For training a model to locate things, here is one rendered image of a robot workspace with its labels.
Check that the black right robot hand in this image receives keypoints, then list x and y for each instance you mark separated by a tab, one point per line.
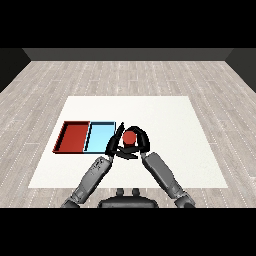
141	139

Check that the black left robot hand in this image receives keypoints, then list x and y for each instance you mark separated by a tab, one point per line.
113	142

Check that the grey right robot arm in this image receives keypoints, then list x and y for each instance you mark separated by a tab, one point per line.
164	176

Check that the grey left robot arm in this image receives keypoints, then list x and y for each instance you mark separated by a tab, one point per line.
90	177

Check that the small red can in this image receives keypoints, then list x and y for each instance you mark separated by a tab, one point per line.
129	138

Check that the light blue shallow open box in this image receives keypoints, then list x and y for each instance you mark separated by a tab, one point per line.
99	137

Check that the red shallow open box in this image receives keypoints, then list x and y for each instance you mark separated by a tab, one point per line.
73	137

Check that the dark grey robot body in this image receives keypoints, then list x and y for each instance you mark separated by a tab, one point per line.
128	200

